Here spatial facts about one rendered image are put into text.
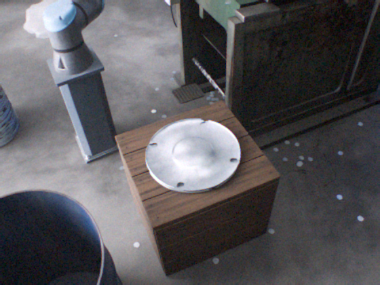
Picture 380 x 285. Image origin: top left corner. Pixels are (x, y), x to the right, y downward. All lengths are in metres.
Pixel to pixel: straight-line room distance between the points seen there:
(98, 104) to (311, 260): 0.99
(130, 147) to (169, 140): 0.13
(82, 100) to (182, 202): 0.62
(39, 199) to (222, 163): 0.53
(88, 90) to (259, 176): 0.72
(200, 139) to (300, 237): 0.54
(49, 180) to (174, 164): 0.71
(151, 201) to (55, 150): 0.82
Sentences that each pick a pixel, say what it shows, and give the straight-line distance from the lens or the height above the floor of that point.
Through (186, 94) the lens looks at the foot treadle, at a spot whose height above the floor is 0.16.
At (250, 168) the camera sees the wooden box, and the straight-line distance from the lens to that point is 1.10.
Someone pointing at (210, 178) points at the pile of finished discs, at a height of 0.36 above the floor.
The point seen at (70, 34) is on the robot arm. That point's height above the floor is 0.60.
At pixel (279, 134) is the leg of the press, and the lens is 1.65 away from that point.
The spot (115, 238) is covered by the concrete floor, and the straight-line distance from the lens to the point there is 1.40.
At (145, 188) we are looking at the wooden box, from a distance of 1.06.
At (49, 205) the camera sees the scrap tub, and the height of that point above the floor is 0.41.
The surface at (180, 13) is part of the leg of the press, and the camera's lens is 1.68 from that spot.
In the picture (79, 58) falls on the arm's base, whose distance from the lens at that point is 1.35.
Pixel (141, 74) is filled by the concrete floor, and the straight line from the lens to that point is 2.05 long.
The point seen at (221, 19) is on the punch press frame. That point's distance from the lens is 1.43.
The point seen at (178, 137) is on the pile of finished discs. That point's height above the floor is 0.36.
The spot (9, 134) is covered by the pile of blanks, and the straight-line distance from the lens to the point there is 1.89.
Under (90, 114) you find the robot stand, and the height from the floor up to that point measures 0.25.
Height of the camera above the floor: 1.20
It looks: 47 degrees down
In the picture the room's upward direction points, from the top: 4 degrees counter-clockwise
